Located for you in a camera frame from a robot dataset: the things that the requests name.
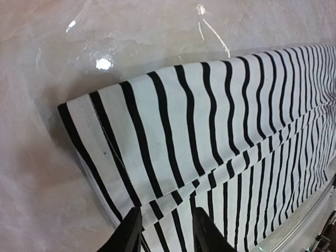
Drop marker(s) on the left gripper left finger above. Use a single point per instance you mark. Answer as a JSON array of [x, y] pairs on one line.
[[127, 236]]

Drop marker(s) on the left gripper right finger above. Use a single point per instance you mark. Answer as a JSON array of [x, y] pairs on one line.
[[207, 237]]

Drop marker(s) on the black white striped garment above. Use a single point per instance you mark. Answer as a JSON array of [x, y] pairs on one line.
[[248, 139]]

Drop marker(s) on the aluminium front rail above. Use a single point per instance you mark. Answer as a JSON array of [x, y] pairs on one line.
[[299, 231]]

